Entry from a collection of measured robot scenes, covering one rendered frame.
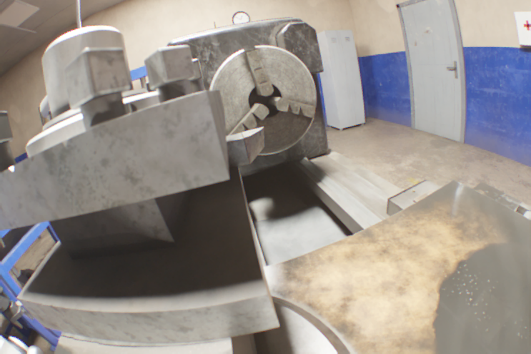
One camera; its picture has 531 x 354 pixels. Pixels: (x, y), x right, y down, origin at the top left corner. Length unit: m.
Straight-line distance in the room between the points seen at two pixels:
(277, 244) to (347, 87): 3.74
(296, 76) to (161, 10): 4.02
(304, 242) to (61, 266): 0.53
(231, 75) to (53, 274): 0.44
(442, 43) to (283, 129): 3.26
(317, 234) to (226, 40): 0.62
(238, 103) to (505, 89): 3.10
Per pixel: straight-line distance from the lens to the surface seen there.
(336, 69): 4.04
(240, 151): 0.19
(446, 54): 3.55
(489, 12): 3.32
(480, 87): 3.37
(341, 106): 4.09
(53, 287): 0.16
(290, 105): 0.47
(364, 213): 0.49
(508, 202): 0.54
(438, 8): 3.64
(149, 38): 4.29
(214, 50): 0.69
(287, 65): 0.50
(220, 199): 0.15
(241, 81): 0.48
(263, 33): 0.72
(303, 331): 0.20
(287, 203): 0.78
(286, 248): 0.59
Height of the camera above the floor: 1.13
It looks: 19 degrees down
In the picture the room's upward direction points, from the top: 12 degrees counter-clockwise
